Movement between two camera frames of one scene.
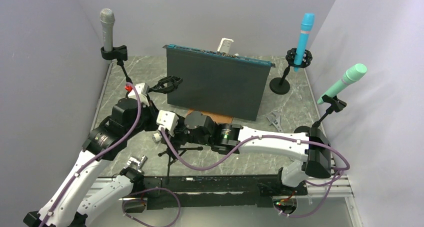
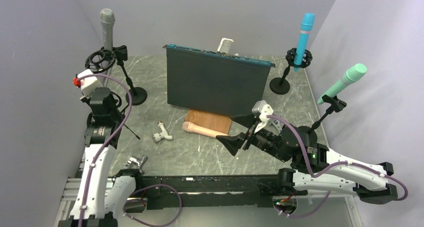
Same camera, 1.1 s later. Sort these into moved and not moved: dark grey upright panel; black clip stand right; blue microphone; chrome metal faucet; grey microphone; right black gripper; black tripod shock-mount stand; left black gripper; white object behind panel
Moved: left black gripper; right black gripper; black tripod shock-mount stand
Not moved: black clip stand right; grey microphone; chrome metal faucet; dark grey upright panel; blue microphone; white object behind panel
